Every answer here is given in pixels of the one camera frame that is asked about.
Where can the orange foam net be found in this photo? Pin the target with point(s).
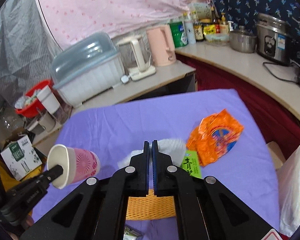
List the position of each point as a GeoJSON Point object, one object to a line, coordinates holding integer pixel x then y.
{"type": "Point", "coordinates": [150, 207]}

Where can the yellow packet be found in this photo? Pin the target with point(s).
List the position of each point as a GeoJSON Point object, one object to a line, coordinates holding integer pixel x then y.
{"type": "Point", "coordinates": [209, 30]}

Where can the grey patterned cloth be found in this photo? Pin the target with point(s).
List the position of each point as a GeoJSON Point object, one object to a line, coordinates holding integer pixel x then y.
{"type": "Point", "coordinates": [20, 42]}

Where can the printed cardboard box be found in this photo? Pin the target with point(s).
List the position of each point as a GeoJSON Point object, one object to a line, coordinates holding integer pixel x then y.
{"type": "Point", "coordinates": [20, 157]}

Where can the dark sauce bottle with label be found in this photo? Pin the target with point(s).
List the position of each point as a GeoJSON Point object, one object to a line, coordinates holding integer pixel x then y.
{"type": "Point", "coordinates": [198, 31]}

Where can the clear food container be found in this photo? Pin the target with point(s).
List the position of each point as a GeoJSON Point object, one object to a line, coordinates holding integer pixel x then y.
{"type": "Point", "coordinates": [217, 40]}

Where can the pink paper cup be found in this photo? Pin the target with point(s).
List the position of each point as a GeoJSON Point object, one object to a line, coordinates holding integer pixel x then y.
{"type": "Point", "coordinates": [82, 162]}

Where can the yellowish pump bottle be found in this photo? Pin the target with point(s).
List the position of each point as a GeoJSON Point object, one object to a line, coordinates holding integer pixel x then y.
{"type": "Point", "coordinates": [224, 25]}

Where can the yellow cloth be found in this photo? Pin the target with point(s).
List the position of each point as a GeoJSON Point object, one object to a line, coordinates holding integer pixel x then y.
{"type": "Point", "coordinates": [3, 170]}

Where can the white bottle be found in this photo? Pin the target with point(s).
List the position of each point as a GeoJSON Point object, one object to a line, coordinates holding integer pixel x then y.
{"type": "Point", "coordinates": [190, 31]}

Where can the dark red cloth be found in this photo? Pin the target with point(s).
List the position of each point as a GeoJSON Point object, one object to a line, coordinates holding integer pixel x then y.
{"type": "Point", "coordinates": [227, 80]}

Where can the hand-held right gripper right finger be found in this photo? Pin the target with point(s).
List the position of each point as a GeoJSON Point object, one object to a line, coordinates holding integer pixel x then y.
{"type": "Point", "coordinates": [162, 170]}

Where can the red plastic basin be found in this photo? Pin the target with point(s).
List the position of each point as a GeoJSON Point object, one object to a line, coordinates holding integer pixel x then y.
{"type": "Point", "coordinates": [30, 110]}

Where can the small green box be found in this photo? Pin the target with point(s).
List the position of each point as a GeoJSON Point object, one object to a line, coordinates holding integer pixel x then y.
{"type": "Point", "coordinates": [191, 165]}

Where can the blue patterned cloth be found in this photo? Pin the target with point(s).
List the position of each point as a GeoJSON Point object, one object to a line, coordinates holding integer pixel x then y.
{"type": "Point", "coordinates": [252, 2]}

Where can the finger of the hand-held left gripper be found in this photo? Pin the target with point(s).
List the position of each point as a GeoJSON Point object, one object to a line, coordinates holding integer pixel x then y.
{"type": "Point", "coordinates": [53, 173]}

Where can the orange snack wrapper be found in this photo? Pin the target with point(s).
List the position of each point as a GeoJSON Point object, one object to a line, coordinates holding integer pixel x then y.
{"type": "Point", "coordinates": [215, 137]}

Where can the tall dark sauce bottle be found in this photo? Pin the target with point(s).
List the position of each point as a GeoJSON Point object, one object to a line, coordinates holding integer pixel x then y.
{"type": "Point", "coordinates": [214, 16]}

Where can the person's left hand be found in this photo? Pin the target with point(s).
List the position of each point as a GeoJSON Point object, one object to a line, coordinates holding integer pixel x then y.
{"type": "Point", "coordinates": [28, 222]}

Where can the white green carton box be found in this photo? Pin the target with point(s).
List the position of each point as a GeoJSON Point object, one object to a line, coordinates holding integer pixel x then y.
{"type": "Point", "coordinates": [201, 10]}

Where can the pink dotted curtain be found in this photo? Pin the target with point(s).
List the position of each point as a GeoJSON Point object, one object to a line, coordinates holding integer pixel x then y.
{"type": "Point", "coordinates": [115, 5]}

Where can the green drink carton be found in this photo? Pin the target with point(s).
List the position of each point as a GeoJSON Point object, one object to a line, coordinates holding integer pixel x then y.
{"type": "Point", "coordinates": [132, 235]}

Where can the white paper towel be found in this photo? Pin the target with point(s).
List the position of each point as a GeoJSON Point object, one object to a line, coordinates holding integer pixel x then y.
{"type": "Point", "coordinates": [172, 147]}

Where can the grey mug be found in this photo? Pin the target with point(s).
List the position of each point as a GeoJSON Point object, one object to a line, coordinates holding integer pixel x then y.
{"type": "Point", "coordinates": [47, 123]}

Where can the clear glass jug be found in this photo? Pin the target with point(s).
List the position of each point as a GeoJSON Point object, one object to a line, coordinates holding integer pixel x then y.
{"type": "Point", "coordinates": [7, 122]}

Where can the purple tablecloth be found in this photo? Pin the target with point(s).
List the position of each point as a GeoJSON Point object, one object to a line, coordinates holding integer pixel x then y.
{"type": "Point", "coordinates": [140, 117]}

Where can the dish box with blue lid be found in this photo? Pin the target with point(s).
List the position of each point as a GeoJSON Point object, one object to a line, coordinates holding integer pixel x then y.
{"type": "Point", "coordinates": [87, 70]}

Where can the small steel pot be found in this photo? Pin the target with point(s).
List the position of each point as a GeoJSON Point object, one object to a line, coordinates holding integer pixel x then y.
{"type": "Point", "coordinates": [242, 41]}

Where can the bin with white bag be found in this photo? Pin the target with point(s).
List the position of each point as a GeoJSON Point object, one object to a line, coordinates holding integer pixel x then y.
{"type": "Point", "coordinates": [290, 175]}

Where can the steel rice cooker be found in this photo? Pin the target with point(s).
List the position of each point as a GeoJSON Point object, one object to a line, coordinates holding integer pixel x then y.
{"type": "Point", "coordinates": [275, 40]}

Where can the pink electric kettle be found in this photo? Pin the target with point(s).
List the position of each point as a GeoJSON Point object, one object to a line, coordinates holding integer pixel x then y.
{"type": "Point", "coordinates": [161, 45]}

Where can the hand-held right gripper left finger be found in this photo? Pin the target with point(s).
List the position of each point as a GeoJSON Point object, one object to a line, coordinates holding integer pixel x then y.
{"type": "Point", "coordinates": [140, 170]}

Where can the white blender cup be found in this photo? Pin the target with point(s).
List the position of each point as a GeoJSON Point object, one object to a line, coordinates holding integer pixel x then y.
{"type": "Point", "coordinates": [50, 102]}

